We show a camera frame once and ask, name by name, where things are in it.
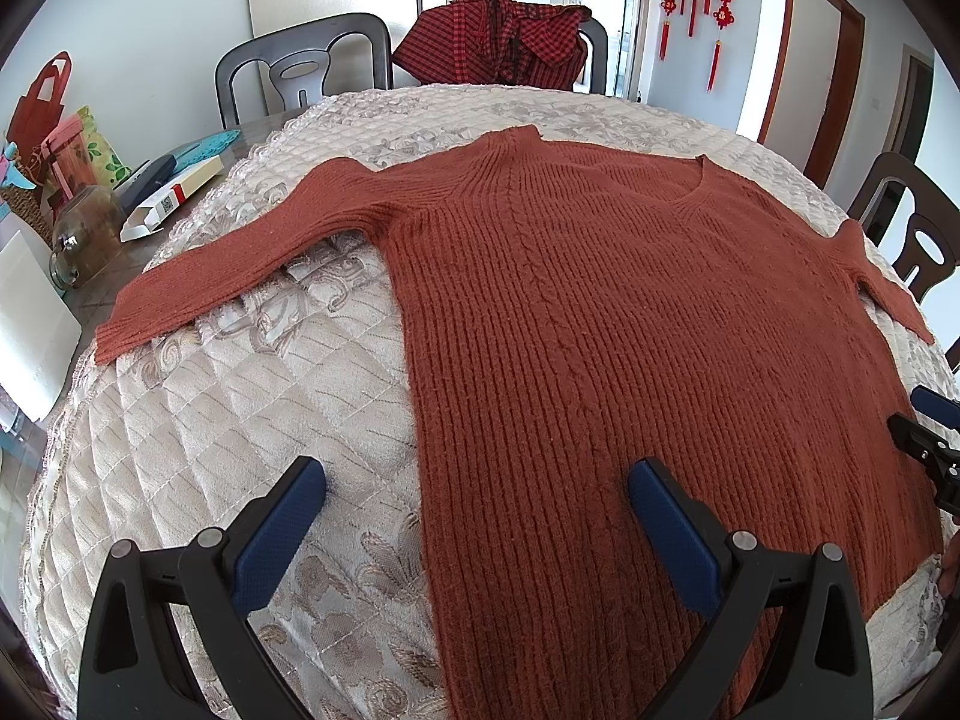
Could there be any pink box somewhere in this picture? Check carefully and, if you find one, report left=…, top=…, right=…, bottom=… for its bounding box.
left=41, top=114, right=98, bottom=202

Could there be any green floral bag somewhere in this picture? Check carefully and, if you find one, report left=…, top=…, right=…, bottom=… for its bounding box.
left=76, top=106, right=132, bottom=187

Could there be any white flat box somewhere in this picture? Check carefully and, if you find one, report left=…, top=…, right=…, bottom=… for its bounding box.
left=0, top=232, right=82, bottom=422

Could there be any dark blue case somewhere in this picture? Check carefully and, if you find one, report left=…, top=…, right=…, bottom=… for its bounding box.
left=116, top=153, right=176, bottom=216

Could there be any red paper gift bag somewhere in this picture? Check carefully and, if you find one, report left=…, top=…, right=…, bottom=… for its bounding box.
left=7, top=50, right=71, bottom=160

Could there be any rust red knit sweater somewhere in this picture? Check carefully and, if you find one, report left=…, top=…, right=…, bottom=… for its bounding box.
left=96, top=127, right=944, bottom=718

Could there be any red plaid garment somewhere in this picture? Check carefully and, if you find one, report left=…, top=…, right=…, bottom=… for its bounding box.
left=392, top=0, right=590, bottom=91

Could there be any brown wooden door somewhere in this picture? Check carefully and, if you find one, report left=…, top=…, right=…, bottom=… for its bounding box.
left=758, top=0, right=866, bottom=187

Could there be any white red carton box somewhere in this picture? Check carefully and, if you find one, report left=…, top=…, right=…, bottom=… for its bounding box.
left=119, top=154, right=223, bottom=242

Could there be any teal flat box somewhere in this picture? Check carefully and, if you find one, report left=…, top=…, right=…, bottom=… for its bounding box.
left=172, top=128, right=241, bottom=174

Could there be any glass jar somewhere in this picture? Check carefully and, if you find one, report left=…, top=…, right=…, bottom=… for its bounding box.
left=49, top=185, right=125, bottom=291

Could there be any dark brown wooden chair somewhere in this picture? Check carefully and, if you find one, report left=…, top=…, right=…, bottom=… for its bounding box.
left=846, top=151, right=960, bottom=373

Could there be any grey chair behind garment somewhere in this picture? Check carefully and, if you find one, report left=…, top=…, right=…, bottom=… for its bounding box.
left=574, top=18, right=608, bottom=96

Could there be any grey plastic chair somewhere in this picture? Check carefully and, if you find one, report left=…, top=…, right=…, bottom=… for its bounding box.
left=215, top=13, right=394, bottom=130

